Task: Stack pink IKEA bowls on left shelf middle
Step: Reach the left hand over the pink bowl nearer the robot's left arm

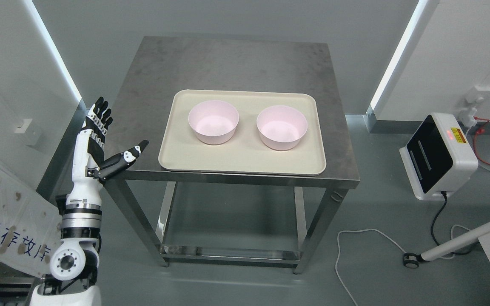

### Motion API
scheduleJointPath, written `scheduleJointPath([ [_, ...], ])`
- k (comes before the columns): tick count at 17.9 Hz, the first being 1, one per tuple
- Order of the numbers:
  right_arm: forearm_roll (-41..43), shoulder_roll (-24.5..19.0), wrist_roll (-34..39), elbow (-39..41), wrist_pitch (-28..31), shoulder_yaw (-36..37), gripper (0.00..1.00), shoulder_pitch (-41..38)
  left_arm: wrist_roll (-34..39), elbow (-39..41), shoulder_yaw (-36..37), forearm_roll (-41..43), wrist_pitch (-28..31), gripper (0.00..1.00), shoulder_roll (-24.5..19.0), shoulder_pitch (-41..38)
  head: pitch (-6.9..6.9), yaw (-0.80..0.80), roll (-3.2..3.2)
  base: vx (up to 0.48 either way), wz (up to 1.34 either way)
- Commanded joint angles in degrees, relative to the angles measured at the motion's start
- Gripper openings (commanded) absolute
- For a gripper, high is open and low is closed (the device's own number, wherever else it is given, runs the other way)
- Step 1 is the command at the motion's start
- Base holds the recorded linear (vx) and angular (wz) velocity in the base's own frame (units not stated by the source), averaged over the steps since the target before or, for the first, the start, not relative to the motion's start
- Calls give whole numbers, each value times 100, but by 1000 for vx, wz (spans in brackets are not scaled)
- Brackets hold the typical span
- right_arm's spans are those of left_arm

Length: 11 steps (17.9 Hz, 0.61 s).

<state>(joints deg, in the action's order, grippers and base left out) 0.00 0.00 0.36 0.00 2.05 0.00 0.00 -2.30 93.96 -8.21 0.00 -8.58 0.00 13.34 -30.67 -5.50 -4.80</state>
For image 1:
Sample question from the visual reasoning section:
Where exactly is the beige plastic tray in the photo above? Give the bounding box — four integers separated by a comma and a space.
158, 89, 327, 176

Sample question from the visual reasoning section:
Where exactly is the white cable on floor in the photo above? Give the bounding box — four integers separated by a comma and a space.
335, 224, 472, 306

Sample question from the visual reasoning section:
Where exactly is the black power cable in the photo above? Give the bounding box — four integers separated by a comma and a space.
430, 191, 477, 255

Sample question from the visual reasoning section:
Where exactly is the white black charging device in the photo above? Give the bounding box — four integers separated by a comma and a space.
399, 112, 479, 200

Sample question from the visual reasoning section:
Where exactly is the stainless steel table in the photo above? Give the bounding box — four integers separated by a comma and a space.
105, 37, 360, 275

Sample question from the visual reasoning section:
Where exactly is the white sign with characters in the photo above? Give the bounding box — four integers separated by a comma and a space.
0, 168, 62, 277

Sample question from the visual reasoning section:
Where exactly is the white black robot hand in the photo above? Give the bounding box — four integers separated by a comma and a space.
66, 97, 148, 208

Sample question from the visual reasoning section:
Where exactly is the white wall socket plug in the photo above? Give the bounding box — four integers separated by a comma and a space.
458, 85, 490, 128

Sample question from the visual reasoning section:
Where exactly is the white wall switch box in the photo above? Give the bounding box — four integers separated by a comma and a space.
14, 118, 35, 137

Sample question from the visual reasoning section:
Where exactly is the white wheeled stand leg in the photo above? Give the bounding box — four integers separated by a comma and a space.
402, 221, 490, 269

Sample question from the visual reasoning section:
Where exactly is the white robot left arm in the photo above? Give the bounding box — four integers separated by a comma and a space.
29, 194, 102, 306

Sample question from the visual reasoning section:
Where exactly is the pink bowl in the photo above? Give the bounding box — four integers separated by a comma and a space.
256, 105, 308, 151
188, 99, 239, 145

